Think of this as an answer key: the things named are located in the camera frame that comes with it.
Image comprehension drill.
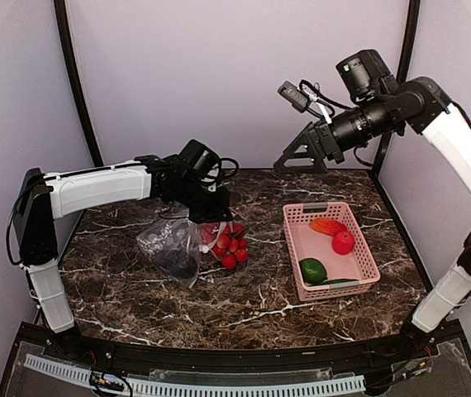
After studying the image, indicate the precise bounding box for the left black frame post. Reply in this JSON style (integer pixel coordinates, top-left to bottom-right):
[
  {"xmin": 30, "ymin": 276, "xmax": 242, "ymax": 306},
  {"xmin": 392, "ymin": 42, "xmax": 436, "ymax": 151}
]
[{"xmin": 53, "ymin": 0, "xmax": 103, "ymax": 166}]

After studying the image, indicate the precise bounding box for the right black frame post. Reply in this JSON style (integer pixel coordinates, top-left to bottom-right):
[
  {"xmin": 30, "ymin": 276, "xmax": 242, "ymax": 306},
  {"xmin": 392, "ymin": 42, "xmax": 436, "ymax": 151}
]
[{"xmin": 371, "ymin": 0, "xmax": 421, "ymax": 175}]

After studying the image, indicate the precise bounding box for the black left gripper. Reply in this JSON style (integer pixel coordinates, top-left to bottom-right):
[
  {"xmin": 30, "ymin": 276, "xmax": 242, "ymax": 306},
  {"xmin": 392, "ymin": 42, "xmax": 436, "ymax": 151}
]
[{"xmin": 177, "ymin": 175, "xmax": 234, "ymax": 223}]

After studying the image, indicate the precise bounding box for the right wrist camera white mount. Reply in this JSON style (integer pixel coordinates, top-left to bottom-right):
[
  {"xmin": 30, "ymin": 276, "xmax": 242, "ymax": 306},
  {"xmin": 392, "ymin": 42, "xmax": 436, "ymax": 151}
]
[{"xmin": 277, "ymin": 81, "xmax": 335, "ymax": 124}]

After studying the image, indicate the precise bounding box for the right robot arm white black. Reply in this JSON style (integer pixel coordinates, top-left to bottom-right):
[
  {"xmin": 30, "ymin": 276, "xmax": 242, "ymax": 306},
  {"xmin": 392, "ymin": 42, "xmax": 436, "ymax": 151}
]
[{"xmin": 274, "ymin": 49, "xmax": 471, "ymax": 359}]

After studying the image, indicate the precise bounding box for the green cucumber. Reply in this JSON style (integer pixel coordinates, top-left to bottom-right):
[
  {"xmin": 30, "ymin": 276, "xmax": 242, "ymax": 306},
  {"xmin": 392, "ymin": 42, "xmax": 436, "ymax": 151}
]
[{"xmin": 312, "ymin": 278, "xmax": 359, "ymax": 287}]

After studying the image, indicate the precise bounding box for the white slotted cable duct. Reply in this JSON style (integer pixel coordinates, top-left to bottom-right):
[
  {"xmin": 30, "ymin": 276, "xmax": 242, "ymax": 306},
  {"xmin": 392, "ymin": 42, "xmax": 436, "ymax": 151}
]
[{"xmin": 24, "ymin": 353, "xmax": 365, "ymax": 397}]

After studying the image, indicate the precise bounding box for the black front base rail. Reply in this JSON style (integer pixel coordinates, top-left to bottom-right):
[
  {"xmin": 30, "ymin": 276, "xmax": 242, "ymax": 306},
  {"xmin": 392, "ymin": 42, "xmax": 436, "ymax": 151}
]
[{"xmin": 0, "ymin": 321, "xmax": 471, "ymax": 396}]

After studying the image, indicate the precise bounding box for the green lime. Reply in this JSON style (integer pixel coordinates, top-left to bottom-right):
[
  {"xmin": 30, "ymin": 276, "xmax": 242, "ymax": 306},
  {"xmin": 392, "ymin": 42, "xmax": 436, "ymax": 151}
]
[{"xmin": 299, "ymin": 258, "xmax": 327, "ymax": 285}]

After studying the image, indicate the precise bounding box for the pink perforated plastic basket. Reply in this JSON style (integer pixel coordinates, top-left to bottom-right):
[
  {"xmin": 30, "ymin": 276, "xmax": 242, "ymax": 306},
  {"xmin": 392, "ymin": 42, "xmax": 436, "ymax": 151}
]
[{"xmin": 283, "ymin": 202, "xmax": 381, "ymax": 302}]

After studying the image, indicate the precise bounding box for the clear zip top bag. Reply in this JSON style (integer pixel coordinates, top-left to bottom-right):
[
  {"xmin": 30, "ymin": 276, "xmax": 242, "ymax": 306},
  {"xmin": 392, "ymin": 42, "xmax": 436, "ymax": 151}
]
[{"xmin": 136, "ymin": 218, "xmax": 206, "ymax": 288}]

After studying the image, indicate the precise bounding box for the red lychee bunch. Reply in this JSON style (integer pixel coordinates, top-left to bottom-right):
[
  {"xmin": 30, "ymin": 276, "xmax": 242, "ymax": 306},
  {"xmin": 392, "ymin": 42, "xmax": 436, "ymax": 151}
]
[{"xmin": 198, "ymin": 222, "xmax": 249, "ymax": 270}]

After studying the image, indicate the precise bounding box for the red orange mango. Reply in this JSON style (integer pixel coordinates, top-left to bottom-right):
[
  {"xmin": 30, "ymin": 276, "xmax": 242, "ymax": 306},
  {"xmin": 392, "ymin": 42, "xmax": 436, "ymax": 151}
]
[{"xmin": 309, "ymin": 218, "xmax": 348, "ymax": 237}]

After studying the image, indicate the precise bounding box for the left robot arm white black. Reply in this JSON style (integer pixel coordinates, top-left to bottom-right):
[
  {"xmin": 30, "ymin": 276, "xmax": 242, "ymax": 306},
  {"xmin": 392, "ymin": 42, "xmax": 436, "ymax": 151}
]
[{"xmin": 6, "ymin": 155, "xmax": 232, "ymax": 361}]

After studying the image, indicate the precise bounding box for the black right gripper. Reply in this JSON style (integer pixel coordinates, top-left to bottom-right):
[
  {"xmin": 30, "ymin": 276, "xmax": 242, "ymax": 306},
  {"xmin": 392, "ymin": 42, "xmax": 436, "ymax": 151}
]
[{"xmin": 274, "ymin": 92, "xmax": 400, "ymax": 172}]

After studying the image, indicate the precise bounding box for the purple eggplant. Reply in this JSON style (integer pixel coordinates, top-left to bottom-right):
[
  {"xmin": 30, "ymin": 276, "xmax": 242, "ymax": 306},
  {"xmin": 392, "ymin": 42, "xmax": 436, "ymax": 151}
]
[{"xmin": 153, "ymin": 248, "xmax": 198, "ymax": 281}]

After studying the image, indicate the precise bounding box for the black frame post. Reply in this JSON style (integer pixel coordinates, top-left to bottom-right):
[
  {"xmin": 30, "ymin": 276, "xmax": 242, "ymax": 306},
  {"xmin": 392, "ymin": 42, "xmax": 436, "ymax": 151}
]
[
  {"xmin": 371, "ymin": 0, "xmax": 421, "ymax": 175},
  {"xmin": 53, "ymin": 0, "xmax": 103, "ymax": 166}
]

